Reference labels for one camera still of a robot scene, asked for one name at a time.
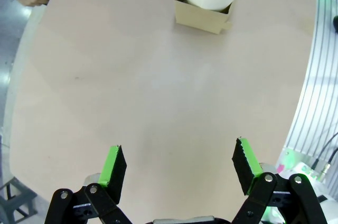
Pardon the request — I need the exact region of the black metal stool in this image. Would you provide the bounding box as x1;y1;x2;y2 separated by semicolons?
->
0;178;37;224

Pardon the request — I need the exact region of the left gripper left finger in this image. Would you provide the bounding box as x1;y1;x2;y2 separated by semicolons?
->
44;144;133;224

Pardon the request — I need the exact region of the brown cardboard cup carrier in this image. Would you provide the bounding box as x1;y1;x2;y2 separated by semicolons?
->
173;0;233;35

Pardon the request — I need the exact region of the thin black cable with plug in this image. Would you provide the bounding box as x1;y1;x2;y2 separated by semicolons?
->
311;133;338;176

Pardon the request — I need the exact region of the aluminium slotted frame rail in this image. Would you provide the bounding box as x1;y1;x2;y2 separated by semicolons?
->
284;0;338;156

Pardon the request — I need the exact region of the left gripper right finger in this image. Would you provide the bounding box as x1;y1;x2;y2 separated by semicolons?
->
231;136;328;224

